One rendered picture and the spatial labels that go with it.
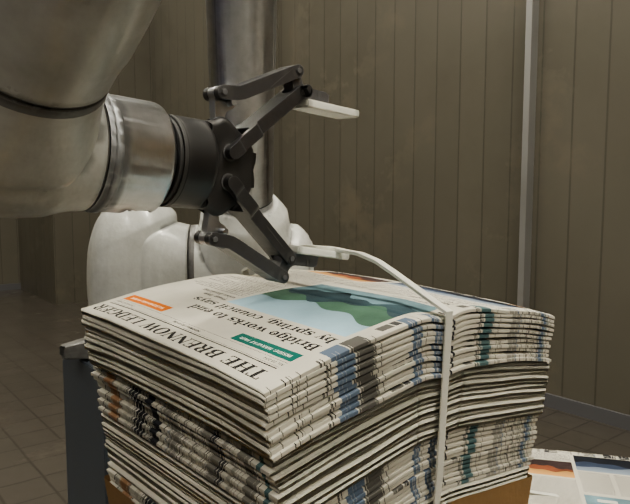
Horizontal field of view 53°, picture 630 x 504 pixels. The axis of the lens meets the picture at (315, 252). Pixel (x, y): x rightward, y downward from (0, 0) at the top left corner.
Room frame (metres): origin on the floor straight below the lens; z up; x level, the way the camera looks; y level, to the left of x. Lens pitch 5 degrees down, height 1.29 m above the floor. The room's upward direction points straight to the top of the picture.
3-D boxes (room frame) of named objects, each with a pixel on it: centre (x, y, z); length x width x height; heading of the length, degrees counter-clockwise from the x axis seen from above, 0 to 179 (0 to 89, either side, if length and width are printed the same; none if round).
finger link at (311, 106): (0.64, -0.01, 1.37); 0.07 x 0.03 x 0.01; 132
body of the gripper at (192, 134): (0.55, 0.09, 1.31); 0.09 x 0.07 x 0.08; 132
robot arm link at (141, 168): (0.50, 0.15, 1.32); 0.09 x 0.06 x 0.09; 42
